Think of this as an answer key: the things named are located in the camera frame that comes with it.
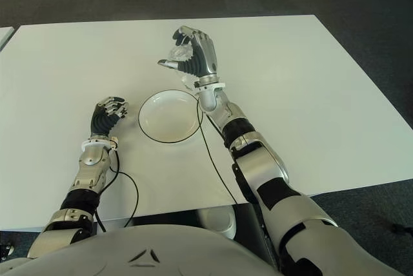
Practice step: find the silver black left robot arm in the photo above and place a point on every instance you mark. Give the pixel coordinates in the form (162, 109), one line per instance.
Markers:
(92, 160)

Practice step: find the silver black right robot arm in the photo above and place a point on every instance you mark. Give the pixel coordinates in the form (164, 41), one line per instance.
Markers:
(258, 166)

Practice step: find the black caster on floor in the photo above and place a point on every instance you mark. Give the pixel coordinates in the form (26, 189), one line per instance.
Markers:
(6, 250)

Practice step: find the white robot leg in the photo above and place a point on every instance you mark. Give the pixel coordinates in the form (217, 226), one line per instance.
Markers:
(216, 221)

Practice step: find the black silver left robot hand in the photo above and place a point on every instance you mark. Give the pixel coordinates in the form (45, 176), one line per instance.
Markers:
(101, 122)

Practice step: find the grey robot torso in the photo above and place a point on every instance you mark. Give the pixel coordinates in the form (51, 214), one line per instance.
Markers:
(145, 251)

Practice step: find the white neighbouring table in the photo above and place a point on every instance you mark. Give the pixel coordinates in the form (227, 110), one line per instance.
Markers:
(4, 37)

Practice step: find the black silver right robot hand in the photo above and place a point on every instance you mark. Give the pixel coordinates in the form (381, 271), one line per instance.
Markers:
(203, 53)

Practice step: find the clear water bottle blue cap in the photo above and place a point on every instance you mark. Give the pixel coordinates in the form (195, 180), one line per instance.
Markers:
(180, 53)

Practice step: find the white plate with black rim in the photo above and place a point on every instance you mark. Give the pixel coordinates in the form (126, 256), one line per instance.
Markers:
(167, 118)

